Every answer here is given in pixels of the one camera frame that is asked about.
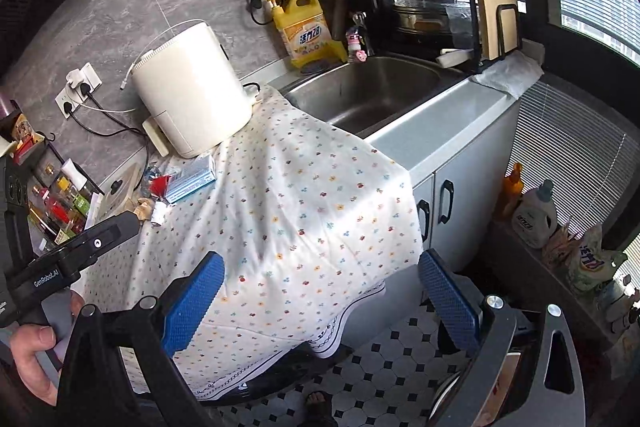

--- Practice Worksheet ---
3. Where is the beige bin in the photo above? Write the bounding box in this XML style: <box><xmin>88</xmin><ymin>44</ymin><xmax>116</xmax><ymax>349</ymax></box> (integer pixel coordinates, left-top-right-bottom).
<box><xmin>432</xmin><ymin>329</ymin><xmax>547</xmax><ymax>427</ymax></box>

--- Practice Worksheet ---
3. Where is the metal pot with lid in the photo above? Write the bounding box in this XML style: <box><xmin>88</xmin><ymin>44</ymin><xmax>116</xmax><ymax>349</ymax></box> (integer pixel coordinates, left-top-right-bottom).
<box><xmin>389</xmin><ymin>0</ymin><xmax>452</xmax><ymax>34</ymax></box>

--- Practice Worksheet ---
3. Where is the white folded cloth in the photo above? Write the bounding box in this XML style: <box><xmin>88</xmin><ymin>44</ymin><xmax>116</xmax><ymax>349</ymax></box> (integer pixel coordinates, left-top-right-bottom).
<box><xmin>472</xmin><ymin>53</ymin><xmax>544</xmax><ymax>98</ymax></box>

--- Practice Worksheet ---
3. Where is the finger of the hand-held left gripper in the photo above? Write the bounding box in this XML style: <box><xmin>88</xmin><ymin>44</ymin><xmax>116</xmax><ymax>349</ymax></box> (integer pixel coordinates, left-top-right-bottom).
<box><xmin>61</xmin><ymin>210</ymin><xmax>142</xmax><ymax>276</ymax></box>

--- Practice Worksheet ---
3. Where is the orange bottle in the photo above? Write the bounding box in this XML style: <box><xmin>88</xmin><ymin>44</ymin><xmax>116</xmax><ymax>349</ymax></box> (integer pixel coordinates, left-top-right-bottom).
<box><xmin>501</xmin><ymin>162</ymin><xmax>524</xmax><ymax>219</ymax></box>

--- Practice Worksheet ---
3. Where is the black cabinet handle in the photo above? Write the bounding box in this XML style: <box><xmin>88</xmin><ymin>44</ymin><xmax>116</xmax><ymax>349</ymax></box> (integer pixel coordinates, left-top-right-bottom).
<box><xmin>416</xmin><ymin>199</ymin><xmax>431</xmax><ymax>243</ymax></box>
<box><xmin>438</xmin><ymin>180</ymin><xmax>455</xmax><ymax>224</ymax></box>

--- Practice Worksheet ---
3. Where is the yellow detergent bottle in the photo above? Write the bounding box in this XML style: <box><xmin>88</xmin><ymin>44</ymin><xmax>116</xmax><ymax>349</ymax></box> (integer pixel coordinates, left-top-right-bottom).
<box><xmin>269</xmin><ymin>0</ymin><xmax>349</xmax><ymax>69</ymax></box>

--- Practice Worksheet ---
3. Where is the white air fryer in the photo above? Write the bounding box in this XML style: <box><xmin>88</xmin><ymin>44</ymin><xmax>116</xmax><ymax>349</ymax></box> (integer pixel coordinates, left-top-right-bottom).
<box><xmin>131</xmin><ymin>19</ymin><xmax>257</xmax><ymax>159</ymax></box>

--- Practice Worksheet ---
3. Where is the grey sink cabinet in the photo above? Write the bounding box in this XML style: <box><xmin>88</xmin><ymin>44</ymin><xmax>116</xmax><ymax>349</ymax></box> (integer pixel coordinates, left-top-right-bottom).
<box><xmin>367</xmin><ymin>77</ymin><xmax>524</xmax><ymax>270</ymax></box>

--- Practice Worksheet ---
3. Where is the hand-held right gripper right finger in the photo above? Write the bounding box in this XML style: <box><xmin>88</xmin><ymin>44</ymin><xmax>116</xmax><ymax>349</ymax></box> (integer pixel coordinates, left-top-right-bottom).
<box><xmin>419</xmin><ymin>249</ymin><xmax>587</xmax><ymax>427</ymax></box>

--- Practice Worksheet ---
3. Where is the black power cable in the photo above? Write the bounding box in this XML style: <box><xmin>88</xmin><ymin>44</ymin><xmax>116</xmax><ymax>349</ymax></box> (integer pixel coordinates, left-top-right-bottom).
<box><xmin>67</xmin><ymin>93</ymin><xmax>150</xmax><ymax>138</ymax></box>

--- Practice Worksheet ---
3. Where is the white wall socket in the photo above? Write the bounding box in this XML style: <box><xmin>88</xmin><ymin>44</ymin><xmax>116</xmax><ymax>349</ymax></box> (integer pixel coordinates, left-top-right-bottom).
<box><xmin>54</xmin><ymin>63</ymin><xmax>104</xmax><ymax>116</ymax></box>

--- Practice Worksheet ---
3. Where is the floral white tablecloth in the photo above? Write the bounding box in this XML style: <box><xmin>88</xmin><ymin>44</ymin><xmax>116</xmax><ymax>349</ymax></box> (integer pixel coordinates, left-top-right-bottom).
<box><xmin>82</xmin><ymin>84</ymin><xmax>427</xmax><ymax>404</ymax></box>

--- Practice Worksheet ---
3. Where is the red wrapper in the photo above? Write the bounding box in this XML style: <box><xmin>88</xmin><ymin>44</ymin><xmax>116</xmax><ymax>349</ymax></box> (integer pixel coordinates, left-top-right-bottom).
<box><xmin>148</xmin><ymin>174</ymin><xmax>174</xmax><ymax>199</ymax></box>

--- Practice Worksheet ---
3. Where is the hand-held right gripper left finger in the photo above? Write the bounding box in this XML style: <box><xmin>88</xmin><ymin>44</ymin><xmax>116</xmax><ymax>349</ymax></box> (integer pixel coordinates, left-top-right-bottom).
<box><xmin>56</xmin><ymin>251</ymin><xmax>226</xmax><ymax>427</ymax></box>

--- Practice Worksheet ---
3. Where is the red yellow seasoning box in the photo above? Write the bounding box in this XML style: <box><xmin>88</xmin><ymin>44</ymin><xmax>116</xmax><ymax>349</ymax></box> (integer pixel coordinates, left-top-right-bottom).
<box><xmin>9</xmin><ymin>112</ymin><xmax>45</xmax><ymax>164</ymax></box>

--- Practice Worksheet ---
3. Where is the white soap dish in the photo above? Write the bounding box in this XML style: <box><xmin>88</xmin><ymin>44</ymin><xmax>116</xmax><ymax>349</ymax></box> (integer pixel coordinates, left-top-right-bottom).
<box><xmin>436</xmin><ymin>48</ymin><xmax>474</xmax><ymax>68</ymax></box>

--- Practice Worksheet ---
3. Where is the white charger plug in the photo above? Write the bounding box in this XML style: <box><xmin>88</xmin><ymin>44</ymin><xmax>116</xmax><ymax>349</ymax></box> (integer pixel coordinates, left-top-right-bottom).
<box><xmin>66</xmin><ymin>69</ymin><xmax>92</xmax><ymax>91</ymax></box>

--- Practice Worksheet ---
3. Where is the black wire spice rack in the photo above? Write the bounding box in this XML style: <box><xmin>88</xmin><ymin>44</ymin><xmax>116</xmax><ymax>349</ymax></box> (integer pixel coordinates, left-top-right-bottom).
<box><xmin>0</xmin><ymin>131</ymin><xmax>107</xmax><ymax>254</ymax></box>

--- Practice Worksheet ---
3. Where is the white laundry detergent bottle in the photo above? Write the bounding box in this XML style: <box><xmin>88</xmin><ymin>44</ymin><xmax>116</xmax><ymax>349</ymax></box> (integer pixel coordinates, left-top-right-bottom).
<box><xmin>511</xmin><ymin>180</ymin><xmax>559</xmax><ymax>250</ymax></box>

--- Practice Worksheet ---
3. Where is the clear plastic container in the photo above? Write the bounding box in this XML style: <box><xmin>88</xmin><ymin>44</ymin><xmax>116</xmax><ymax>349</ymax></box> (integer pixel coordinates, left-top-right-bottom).
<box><xmin>444</xmin><ymin>3</ymin><xmax>484</xmax><ymax>51</ymax></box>

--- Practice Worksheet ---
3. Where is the person's left hand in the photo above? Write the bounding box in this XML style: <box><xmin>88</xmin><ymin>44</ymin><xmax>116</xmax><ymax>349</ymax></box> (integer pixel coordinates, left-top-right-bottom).
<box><xmin>10</xmin><ymin>291</ymin><xmax>87</xmax><ymax>408</ymax></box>

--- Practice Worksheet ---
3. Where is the row of seasoning bottles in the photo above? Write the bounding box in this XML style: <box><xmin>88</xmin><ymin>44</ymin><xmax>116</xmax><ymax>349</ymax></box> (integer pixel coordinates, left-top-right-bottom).
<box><xmin>27</xmin><ymin>159</ymin><xmax>102</xmax><ymax>246</ymax></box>

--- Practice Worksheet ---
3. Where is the blue white packet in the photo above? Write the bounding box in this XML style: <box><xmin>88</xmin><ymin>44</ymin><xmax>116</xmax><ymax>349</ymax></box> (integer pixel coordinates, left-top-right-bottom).
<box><xmin>163</xmin><ymin>154</ymin><xmax>217</xmax><ymax>204</ymax></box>

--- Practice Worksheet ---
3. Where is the stainless steel sink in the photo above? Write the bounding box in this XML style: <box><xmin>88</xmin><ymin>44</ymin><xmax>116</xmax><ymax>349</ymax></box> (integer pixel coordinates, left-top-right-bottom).
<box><xmin>279</xmin><ymin>56</ymin><xmax>472</xmax><ymax>138</ymax></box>

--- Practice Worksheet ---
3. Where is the small pink bottle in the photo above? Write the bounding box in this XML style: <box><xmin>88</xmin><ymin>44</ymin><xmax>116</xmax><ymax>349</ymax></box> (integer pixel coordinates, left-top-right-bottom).
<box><xmin>346</xmin><ymin>31</ymin><xmax>369</xmax><ymax>64</ymax></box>

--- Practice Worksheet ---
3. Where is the round pot lid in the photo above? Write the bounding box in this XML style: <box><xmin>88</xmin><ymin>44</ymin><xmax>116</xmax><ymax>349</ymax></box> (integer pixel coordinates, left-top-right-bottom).
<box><xmin>94</xmin><ymin>161</ymin><xmax>147</xmax><ymax>221</ymax></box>

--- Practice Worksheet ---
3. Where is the detergent refill bag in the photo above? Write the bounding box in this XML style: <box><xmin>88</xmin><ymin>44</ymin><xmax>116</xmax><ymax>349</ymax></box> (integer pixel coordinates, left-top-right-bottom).
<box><xmin>550</xmin><ymin>222</ymin><xmax>628</xmax><ymax>294</ymax></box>

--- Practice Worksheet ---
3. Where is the thin white cable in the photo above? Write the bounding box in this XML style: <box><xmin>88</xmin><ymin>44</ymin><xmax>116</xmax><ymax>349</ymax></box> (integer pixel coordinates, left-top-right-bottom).
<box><xmin>75</xmin><ymin>99</ymin><xmax>137</xmax><ymax>114</ymax></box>

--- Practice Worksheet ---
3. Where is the person's foot in sandal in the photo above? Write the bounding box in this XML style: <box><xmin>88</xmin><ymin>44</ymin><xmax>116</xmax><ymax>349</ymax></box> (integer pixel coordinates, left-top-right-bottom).
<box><xmin>304</xmin><ymin>391</ymin><xmax>337</xmax><ymax>427</ymax></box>

